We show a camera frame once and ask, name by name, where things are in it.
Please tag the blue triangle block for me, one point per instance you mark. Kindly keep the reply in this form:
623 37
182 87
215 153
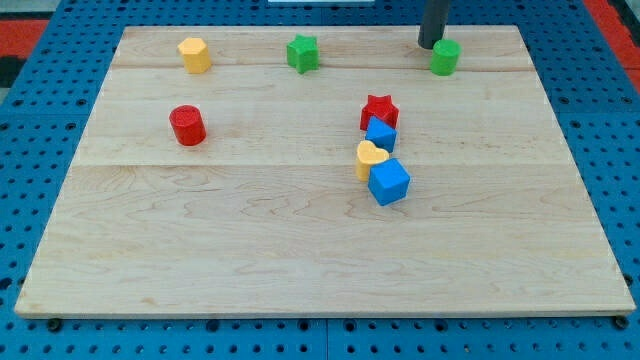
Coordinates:
381 134

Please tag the yellow heart block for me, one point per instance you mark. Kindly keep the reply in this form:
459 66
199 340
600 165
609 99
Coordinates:
367 155

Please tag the blue cube block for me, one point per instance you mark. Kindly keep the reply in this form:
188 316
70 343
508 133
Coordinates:
388 181

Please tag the light wooden board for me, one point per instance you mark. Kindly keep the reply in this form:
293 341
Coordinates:
266 218

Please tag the red star block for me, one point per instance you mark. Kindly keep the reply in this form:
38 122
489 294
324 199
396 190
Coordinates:
381 107

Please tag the green star block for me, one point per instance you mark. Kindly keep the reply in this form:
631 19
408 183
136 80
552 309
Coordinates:
303 53

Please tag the red cylinder block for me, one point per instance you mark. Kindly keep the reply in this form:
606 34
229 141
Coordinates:
187 124

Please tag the yellow hexagon block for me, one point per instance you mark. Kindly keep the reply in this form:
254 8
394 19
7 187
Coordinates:
195 55

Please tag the green cylinder block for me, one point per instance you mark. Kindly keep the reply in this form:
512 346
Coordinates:
445 57

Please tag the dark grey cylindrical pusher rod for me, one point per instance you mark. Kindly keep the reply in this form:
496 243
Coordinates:
433 22

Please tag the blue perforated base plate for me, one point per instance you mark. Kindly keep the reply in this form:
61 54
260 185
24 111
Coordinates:
42 117

